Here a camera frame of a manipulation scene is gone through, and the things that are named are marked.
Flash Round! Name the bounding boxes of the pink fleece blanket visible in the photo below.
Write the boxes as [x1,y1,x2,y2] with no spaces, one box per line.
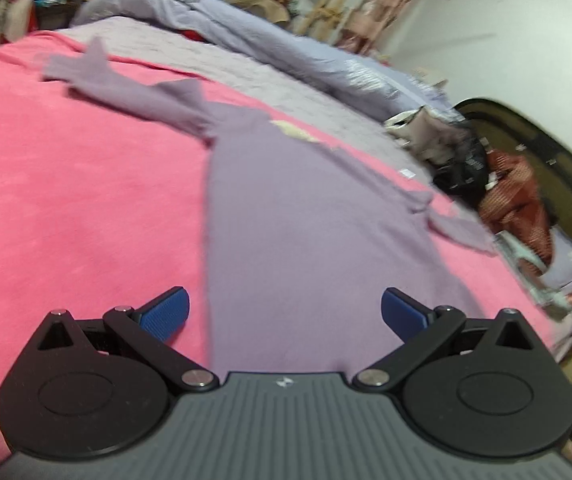
[0,30,562,466]

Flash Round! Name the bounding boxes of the wooden easel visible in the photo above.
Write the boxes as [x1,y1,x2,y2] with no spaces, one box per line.
[291,0,361,43]

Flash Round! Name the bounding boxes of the pink patterned curtain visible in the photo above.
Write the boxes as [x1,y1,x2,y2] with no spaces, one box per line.
[346,0,442,56]

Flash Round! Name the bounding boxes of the red plaid blanket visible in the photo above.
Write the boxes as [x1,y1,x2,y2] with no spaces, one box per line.
[478,150,554,266]

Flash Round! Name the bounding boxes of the black and olive headboard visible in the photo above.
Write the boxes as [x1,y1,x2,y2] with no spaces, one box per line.
[453,97,572,311]

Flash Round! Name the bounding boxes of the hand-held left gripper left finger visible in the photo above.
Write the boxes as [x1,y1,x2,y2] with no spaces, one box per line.
[30,286,217,393]

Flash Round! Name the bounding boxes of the lavender leaf-print quilt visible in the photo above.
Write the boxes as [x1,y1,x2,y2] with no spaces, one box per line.
[70,0,462,123]

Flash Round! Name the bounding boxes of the grey bow-print bedsheet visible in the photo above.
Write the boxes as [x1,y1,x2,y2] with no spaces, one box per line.
[58,15,434,183]

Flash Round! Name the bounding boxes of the folded pale green sheets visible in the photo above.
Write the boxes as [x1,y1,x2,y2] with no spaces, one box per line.
[496,225,572,311]

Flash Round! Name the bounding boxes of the tan cushion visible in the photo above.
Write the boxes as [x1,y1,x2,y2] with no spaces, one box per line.
[246,0,291,23]

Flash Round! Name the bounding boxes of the purple long-sleeve shirt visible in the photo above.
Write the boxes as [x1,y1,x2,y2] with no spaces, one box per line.
[40,35,499,378]

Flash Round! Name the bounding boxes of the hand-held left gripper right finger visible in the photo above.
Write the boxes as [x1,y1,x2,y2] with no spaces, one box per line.
[353,287,542,393]

